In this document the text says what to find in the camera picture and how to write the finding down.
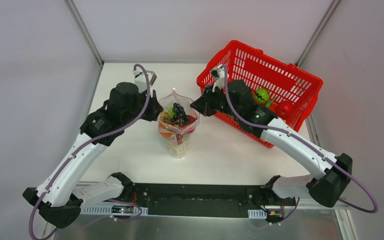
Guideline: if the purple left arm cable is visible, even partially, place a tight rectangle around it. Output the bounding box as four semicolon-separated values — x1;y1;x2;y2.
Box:
28;63;151;240

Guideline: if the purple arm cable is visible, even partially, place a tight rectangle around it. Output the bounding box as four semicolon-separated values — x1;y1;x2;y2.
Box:
28;63;151;240
218;64;379;214

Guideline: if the dark grape bunch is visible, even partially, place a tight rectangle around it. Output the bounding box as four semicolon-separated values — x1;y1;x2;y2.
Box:
170;102;190;126

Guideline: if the green mangosteen fruit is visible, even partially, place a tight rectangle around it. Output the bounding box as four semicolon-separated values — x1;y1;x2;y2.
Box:
253;87;270;105

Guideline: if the red plastic basket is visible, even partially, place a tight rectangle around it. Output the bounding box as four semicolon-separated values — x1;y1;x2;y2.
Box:
196;40;323;148

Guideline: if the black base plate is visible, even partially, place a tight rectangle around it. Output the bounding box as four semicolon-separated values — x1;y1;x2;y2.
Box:
116;183;296;219

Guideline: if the red apple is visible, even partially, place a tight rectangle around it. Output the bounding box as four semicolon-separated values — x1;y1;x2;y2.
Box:
275;100;294;119
181;114;197;134

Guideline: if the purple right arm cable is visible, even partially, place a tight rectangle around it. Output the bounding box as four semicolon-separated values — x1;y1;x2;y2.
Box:
218;64;379;214

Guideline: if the orange fruit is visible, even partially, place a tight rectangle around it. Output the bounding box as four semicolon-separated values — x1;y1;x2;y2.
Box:
159;132;173;138

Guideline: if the light green round fruit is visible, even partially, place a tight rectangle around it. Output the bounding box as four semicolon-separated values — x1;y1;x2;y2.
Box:
167;107;175;119

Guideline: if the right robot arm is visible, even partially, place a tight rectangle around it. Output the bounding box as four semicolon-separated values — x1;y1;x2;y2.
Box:
190;79;353;208

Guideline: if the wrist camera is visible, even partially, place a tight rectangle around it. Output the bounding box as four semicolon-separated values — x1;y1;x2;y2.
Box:
210;64;229;93
132;68;157;95

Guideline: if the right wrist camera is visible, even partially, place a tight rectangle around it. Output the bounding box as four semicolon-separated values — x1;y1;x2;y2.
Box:
210;64;229;93

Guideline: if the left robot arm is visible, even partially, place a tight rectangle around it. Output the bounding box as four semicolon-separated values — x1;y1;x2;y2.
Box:
22;82;163;229

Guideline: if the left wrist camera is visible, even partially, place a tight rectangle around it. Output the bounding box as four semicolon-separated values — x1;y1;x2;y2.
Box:
132;68;157;95

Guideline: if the clear zip top bag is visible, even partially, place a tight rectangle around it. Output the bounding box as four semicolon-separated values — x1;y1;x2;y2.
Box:
157;88;200;150

